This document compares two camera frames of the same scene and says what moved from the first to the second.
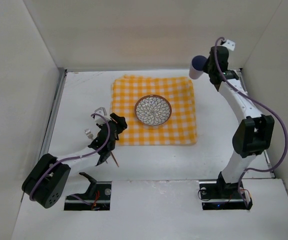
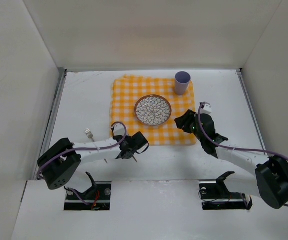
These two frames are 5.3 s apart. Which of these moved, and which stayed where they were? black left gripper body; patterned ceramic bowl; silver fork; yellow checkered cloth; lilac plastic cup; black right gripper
Moved: black right gripper; lilac plastic cup; black left gripper body
Stayed: patterned ceramic bowl; silver fork; yellow checkered cloth
